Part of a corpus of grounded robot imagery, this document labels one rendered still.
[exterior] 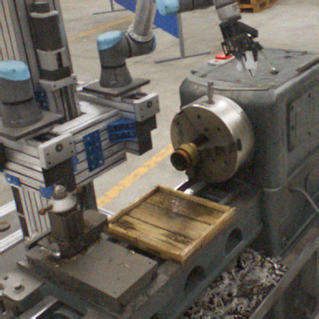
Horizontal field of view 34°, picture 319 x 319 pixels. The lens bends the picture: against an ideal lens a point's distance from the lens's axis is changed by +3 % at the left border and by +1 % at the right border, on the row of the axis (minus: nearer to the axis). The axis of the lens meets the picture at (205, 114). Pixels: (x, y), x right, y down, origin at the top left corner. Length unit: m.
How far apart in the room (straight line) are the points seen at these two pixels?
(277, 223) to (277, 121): 0.45
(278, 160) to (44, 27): 1.08
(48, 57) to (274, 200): 1.09
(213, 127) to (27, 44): 0.89
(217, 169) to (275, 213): 0.33
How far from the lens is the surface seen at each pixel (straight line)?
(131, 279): 1.50
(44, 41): 2.25
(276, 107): 1.89
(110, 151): 2.40
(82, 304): 1.57
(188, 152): 1.80
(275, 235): 2.14
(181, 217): 1.86
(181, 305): 1.79
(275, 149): 1.95
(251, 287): 2.00
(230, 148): 1.82
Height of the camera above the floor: 1.90
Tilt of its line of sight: 22 degrees down
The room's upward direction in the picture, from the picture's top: 5 degrees counter-clockwise
